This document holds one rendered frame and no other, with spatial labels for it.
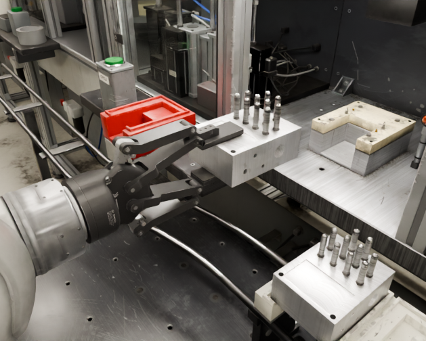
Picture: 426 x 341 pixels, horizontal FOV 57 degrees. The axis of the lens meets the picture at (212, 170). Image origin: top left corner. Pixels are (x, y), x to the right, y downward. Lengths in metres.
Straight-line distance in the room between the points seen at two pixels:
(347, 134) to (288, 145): 0.32
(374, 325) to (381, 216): 0.19
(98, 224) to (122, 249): 0.49
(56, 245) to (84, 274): 0.48
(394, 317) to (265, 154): 0.26
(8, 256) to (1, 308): 0.03
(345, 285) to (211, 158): 0.23
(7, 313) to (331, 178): 0.61
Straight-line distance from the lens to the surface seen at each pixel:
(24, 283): 0.23
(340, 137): 0.84
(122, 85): 0.93
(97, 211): 0.42
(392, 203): 0.71
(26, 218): 0.41
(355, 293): 0.52
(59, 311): 0.84
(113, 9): 1.15
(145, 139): 0.45
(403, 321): 0.60
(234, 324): 0.78
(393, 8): 0.76
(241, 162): 0.49
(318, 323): 0.51
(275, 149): 0.56
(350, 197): 0.70
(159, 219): 0.51
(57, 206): 0.41
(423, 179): 0.58
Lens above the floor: 1.31
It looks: 33 degrees down
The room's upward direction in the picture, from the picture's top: straight up
